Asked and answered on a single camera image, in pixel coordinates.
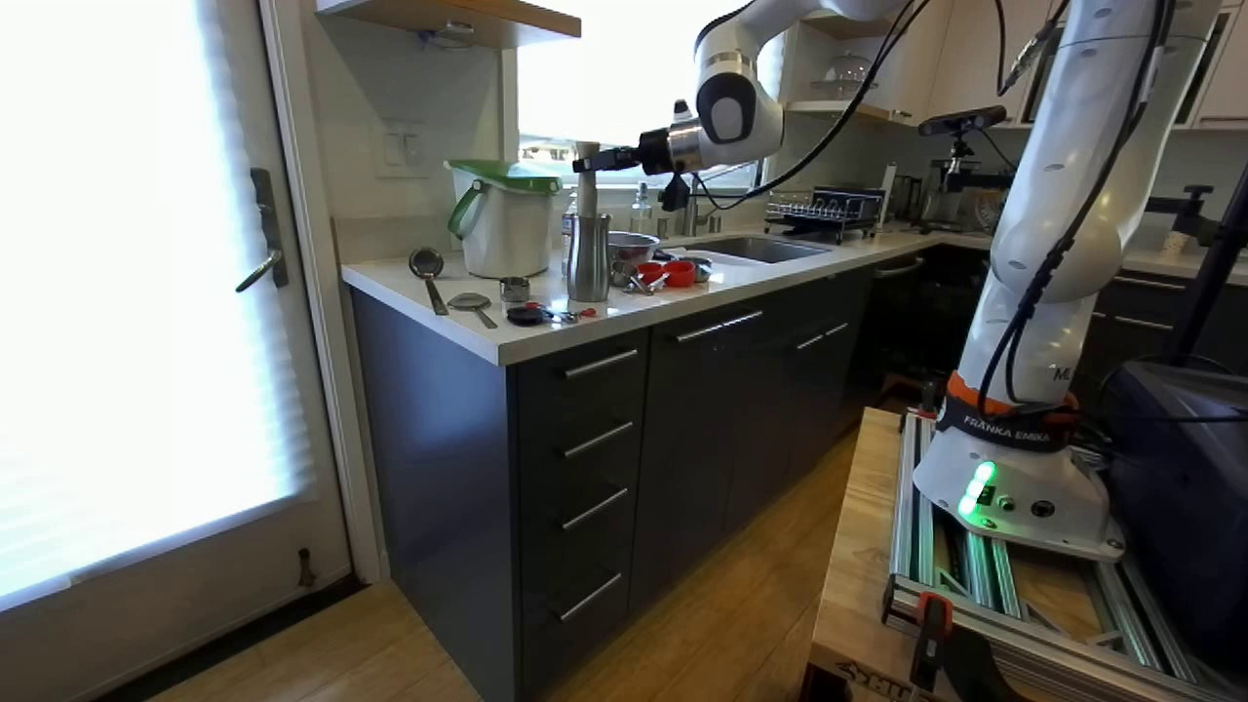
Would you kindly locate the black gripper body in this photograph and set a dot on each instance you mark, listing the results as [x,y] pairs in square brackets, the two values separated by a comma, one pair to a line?
[645,157]

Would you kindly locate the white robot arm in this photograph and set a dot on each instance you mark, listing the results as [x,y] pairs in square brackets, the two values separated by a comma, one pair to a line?
[1000,459]

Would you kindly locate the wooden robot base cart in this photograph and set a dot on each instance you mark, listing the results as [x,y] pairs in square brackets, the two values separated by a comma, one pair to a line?
[1058,628]

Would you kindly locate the tall silver cup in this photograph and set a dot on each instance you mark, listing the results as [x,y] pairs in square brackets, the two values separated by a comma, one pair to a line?
[588,257]

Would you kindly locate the red measuring cup front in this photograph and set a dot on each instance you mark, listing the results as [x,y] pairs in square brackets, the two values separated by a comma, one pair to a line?
[670,276]

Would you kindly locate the kitchen sink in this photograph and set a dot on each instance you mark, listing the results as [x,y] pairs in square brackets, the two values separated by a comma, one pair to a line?
[761,248]

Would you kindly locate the white bin green lid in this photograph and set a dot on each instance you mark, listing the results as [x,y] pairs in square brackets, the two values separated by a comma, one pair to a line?
[506,216]

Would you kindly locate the metal measuring spoons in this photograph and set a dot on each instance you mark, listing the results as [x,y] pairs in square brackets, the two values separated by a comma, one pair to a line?
[479,307]

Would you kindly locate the metal ladle spoon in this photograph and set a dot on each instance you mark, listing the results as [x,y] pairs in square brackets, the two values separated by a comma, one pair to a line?
[427,266]

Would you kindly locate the dark cabinet drawers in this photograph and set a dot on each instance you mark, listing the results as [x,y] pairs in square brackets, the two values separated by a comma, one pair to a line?
[537,508]

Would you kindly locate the wooden wall shelf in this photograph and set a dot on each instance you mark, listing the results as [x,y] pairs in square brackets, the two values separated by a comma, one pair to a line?
[468,21]

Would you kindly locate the door lever handle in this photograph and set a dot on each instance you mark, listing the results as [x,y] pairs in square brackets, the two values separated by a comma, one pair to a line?
[269,234]

